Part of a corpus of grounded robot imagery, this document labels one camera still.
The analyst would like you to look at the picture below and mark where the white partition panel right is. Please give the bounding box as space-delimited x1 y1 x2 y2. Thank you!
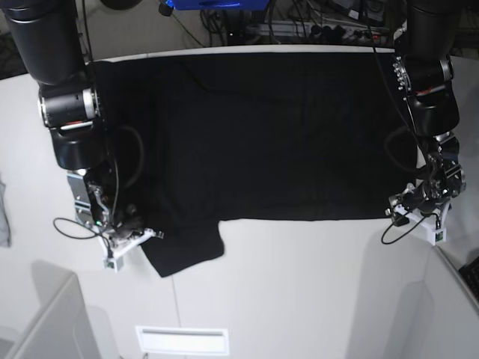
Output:
383 247 478 358

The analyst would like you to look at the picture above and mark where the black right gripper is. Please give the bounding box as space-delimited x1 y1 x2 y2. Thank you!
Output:
108 203 164 240

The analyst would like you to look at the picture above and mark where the black T-shirt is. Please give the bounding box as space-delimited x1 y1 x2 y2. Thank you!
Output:
95 52 417 277

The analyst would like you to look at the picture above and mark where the grey cloth at left edge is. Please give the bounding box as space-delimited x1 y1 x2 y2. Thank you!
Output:
0 182 11 248

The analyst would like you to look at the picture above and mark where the blue box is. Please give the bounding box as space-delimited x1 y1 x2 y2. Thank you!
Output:
159 0 269 16

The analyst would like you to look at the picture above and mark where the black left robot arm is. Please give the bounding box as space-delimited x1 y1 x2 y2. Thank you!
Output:
390 1 466 227

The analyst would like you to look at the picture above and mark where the white partition panel left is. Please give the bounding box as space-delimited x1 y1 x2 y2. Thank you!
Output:
5 273 102 358

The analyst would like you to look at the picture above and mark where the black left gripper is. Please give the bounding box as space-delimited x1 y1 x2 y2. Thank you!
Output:
385 181 455 227

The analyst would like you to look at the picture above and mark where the white partition panel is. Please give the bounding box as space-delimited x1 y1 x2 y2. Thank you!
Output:
5 273 102 358
383 247 478 358

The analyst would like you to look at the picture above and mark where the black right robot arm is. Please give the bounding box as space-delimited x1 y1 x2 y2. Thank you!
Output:
1 1 156 242

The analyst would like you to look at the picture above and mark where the black keyboard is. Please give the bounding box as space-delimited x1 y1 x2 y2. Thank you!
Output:
459 257 479 300

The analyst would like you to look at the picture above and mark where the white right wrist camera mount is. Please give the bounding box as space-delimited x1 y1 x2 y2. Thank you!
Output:
98 228 156 273

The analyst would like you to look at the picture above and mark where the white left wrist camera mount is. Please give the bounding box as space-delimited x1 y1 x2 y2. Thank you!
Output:
388 202 451 245

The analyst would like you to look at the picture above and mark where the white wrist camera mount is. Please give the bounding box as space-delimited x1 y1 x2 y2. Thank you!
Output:
388 202 451 245
98 228 156 273

